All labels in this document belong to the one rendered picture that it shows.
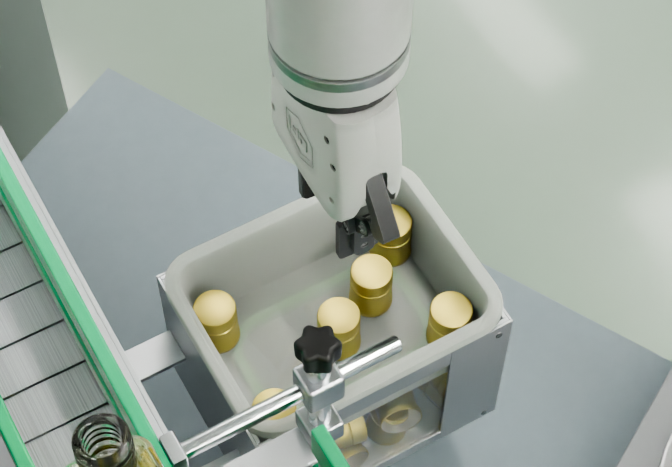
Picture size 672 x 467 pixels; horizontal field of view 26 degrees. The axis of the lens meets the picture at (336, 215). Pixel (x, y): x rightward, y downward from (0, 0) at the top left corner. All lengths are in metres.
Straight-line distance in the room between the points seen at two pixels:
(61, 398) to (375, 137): 0.31
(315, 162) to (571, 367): 0.55
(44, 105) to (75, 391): 0.97
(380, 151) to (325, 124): 0.04
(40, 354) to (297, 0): 0.39
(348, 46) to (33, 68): 1.14
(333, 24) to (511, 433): 0.65
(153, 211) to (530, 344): 0.40
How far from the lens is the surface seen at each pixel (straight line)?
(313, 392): 0.93
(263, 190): 1.48
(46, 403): 1.04
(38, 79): 1.93
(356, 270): 1.15
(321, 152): 0.88
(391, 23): 0.80
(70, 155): 1.53
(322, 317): 1.13
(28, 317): 1.08
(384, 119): 0.86
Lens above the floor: 1.97
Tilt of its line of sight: 57 degrees down
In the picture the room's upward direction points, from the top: straight up
